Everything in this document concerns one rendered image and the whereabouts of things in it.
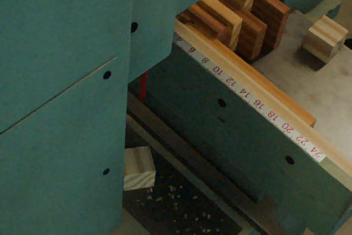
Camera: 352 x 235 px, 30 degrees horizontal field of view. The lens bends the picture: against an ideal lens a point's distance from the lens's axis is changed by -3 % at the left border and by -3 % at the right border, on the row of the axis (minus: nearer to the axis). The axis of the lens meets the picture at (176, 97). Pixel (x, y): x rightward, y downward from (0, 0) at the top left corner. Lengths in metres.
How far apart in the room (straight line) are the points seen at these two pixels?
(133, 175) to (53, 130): 0.28
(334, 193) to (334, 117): 0.13
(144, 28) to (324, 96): 0.29
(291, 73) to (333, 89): 0.06
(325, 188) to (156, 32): 0.24
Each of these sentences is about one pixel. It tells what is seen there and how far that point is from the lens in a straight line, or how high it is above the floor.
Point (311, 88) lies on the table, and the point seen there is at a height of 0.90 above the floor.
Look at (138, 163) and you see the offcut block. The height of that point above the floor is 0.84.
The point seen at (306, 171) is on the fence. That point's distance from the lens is 0.72.
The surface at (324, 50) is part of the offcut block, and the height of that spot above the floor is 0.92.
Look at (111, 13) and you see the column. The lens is 0.49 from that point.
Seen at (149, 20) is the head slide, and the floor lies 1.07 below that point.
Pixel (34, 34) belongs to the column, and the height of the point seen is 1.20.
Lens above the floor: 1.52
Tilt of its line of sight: 53 degrees down
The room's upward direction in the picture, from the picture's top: 8 degrees clockwise
